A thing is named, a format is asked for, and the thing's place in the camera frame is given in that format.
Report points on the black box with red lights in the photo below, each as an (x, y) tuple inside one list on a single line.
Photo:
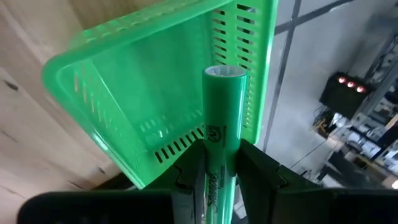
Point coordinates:
[(342, 96)]

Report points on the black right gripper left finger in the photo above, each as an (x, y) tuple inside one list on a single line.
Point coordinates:
[(93, 208)]

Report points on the green highlighter marker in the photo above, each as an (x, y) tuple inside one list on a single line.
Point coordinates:
[(224, 109)]

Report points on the green plastic basket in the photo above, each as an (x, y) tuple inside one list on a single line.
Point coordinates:
[(140, 93)]

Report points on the cluttered storage shelf rack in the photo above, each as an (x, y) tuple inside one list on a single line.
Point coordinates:
[(376, 118)]

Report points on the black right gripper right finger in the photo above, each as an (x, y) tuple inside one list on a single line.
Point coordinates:
[(311, 208)]

